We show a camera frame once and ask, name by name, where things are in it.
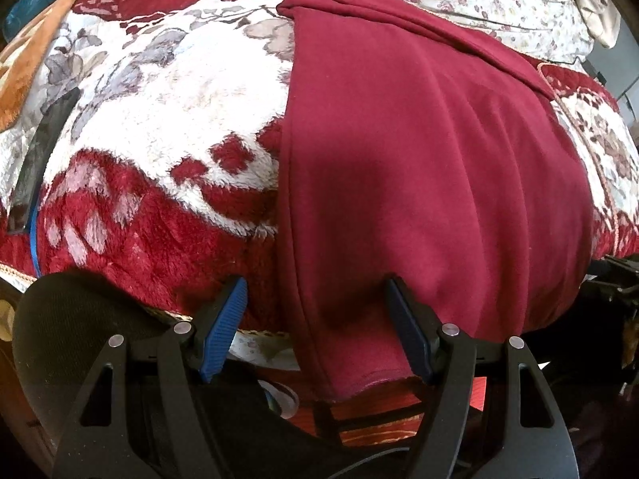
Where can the red and white fleece blanket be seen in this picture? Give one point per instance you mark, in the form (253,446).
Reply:
(174,110)

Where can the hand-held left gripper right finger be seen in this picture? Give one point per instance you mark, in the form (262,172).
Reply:
(409,334)

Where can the beige cloth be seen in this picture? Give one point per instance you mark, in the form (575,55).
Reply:
(599,10)

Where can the blue bag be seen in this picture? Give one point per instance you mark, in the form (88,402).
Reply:
(30,5)

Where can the orange fleece blanket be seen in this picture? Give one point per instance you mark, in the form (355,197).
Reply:
(20,85)

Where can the black smartphone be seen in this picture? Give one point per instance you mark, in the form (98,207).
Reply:
(45,149)

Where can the dark bag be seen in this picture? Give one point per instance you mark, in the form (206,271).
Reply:
(611,284)

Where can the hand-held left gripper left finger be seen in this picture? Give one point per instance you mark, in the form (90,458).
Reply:
(224,329)

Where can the dark red pants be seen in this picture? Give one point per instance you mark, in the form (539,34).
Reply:
(424,184)

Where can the black mesh chair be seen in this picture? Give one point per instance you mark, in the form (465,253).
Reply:
(60,319)

